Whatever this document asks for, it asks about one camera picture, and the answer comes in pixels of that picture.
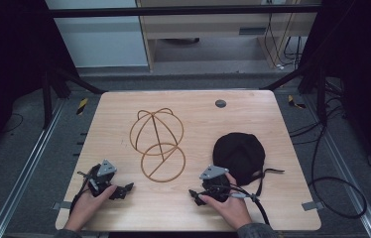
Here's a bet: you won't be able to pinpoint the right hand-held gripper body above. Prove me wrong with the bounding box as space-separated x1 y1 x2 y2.
198 164 231 203

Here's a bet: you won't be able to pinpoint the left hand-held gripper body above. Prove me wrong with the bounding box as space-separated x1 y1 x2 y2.
86 159 118 198

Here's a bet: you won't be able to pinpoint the black cap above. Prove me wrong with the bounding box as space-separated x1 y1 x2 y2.
212 132 286 198

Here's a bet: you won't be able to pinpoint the gold wire hat stand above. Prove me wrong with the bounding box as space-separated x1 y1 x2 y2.
129 107 187 183

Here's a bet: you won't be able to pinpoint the person's right hand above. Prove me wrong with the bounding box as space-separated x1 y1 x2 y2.
198 172 253 231

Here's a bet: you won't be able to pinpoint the person's left hand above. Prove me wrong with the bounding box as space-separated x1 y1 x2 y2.
63 184 119 232

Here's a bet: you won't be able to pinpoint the yellow black striped tape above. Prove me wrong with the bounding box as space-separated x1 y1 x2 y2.
287 94 308 110
75 97 89 116

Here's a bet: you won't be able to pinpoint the white cabinet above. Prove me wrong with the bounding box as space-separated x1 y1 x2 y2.
44 0 150 69

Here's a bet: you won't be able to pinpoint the black curtain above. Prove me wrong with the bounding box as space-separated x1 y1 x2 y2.
0 0 79 167
298 0 371 186

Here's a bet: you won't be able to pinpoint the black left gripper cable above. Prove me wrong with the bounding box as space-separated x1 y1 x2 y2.
68 170 94 216

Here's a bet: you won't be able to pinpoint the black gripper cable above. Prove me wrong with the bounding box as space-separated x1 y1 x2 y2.
218 185 271 226
68 170 94 216

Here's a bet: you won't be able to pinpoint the grey table bracket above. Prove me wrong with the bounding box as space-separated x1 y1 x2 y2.
301 200 325 212
51 200 72 212

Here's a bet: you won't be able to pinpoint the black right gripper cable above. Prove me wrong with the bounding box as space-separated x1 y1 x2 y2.
218 185 271 226

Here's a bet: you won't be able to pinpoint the aluminium floor rail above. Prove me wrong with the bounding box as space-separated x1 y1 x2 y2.
0 98 66 238
302 94 371 238

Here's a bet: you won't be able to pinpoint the black frame strut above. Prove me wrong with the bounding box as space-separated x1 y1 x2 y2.
260 64 328 127
40 64 108 131

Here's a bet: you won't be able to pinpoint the black looped floor cable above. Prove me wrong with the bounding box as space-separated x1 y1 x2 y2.
308 124 369 220

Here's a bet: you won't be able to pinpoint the black hanging desk cables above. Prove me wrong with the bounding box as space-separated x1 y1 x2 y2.
263 12 305 71

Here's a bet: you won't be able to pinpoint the black horizontal frame bar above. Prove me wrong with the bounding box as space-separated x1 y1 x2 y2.
48 4 320 19

